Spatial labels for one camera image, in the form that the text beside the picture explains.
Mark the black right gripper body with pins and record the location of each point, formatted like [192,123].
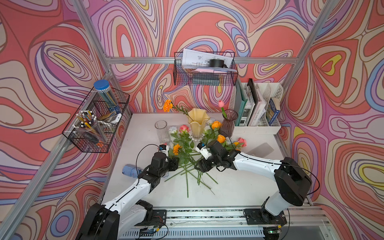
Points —
[211,161]

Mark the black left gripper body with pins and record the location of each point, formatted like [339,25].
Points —
[170,165]

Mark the orange rose flower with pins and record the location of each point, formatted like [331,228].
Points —
[216,125]
[221,139]

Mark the orange marigold flower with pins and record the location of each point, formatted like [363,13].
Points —
[176,149]
[168,106]

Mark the large pink rose flower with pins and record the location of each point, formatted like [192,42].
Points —
[242,142]

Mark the pink tulip flower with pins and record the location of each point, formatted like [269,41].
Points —
[222,107]

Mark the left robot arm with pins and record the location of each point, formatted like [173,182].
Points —
[126,198]

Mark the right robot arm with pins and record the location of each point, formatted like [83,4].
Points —
[292,181]

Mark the purple ribbed glass vase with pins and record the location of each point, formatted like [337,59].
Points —
[228,124]

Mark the white rose flower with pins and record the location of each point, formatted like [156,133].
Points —
[173,130]

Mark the clear glass vase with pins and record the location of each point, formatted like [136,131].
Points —
[162,132]

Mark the yellow fluted glass vase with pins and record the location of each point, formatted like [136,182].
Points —
[198,119]

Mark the white plastic file organizer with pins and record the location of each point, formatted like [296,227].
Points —
[269,90]

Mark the white pink book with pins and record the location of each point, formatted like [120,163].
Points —
[259,109]

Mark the blue paperback book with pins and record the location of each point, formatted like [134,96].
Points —
[273,110]

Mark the pen cup with pens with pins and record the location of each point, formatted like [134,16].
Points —
[87,125]

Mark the black tape roll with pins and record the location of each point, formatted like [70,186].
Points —
[217,63]

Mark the blue lid pencil jar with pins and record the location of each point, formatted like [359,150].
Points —
[105,92]

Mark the white paper sheets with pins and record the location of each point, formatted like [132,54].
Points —
[200,60]

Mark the metal base rail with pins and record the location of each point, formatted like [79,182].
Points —
[207,223]

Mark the black wire side basket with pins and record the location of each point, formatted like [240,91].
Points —
[109,121]

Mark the black wire wall basket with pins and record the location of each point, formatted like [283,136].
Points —
[194,77]

